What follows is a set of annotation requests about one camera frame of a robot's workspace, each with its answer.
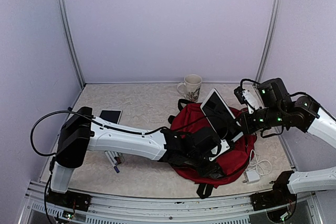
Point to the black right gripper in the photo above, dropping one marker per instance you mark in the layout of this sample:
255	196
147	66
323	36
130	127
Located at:
248	127

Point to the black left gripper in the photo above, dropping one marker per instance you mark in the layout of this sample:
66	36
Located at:
207	171

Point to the white tablet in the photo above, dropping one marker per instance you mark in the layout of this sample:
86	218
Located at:
221	117
112	116

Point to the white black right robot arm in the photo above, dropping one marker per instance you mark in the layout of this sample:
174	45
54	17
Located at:
285	110

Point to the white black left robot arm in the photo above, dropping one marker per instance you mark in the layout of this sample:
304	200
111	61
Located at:
84	132

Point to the white patterned ceramic mug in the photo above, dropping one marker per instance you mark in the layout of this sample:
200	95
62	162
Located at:
190	87

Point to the white marker blue cap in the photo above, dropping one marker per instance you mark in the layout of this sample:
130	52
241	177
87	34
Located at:
112	161

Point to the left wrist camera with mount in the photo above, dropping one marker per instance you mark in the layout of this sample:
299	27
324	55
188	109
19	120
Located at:
224	146

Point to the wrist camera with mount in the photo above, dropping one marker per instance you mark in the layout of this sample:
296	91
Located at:
247	98
224	146

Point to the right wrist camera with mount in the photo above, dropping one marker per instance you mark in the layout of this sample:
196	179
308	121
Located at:
247	98

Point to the white charger with cable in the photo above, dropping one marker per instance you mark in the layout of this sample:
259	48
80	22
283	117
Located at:
256	168

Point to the aluminium front rail frame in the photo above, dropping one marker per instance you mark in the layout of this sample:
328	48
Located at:
105	208

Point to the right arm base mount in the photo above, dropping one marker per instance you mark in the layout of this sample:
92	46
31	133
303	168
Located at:
277	196

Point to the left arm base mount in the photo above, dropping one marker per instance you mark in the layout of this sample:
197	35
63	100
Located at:
70	199

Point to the right aluminium corner post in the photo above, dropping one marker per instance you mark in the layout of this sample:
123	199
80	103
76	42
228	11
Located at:
269	36

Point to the aluminium corner post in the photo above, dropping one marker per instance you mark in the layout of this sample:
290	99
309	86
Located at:
269	36
70	43

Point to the left aluminium corner post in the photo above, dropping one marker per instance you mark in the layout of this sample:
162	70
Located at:
70	43

